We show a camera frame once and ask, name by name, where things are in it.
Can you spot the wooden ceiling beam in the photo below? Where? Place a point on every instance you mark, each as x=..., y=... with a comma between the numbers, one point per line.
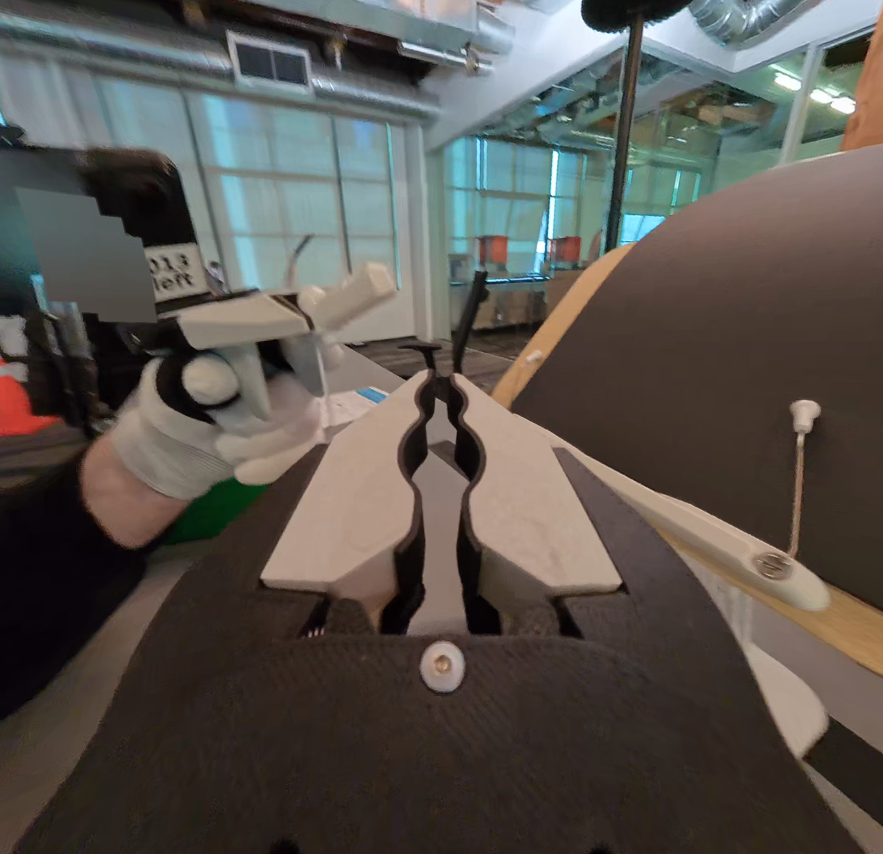
x=866, y=102

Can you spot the round silver air duct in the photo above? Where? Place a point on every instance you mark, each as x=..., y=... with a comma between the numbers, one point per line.
x=372, y=98

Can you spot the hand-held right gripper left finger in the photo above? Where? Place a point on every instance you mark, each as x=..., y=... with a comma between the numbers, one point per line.
x=338, y=523

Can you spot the green plastic bin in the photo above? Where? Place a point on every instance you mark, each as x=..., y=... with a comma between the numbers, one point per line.
x=214, y=512

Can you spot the person's left hand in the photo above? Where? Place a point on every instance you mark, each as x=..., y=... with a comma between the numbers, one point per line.
x=179, y=454

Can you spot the black and white book stand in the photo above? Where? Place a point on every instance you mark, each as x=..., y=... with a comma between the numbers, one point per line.
x=690, y=315

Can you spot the white and blue paper sheet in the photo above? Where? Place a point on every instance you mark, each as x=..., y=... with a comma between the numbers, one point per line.
x=359, y=402

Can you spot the black tripod stand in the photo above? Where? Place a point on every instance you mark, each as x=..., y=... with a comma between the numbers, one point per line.
x=69, y=371

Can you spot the orange box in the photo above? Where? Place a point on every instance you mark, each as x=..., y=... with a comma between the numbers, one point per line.
x=493, y=250
x=565, y=250

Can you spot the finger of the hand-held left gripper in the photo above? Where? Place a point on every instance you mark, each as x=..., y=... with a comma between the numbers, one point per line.
x=314, y=360
x=241, y=322

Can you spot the white air vent grille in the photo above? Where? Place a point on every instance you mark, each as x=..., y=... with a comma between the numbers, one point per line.
x=270, y=64

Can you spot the grey gooseneck lamp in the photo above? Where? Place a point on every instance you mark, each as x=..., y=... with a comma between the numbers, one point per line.
x=300, y=257

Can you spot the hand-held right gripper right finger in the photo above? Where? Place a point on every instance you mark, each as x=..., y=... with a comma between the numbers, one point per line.
x=545, y=523

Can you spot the black office chair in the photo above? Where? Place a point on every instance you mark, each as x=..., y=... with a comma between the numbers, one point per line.
x=468, y=315

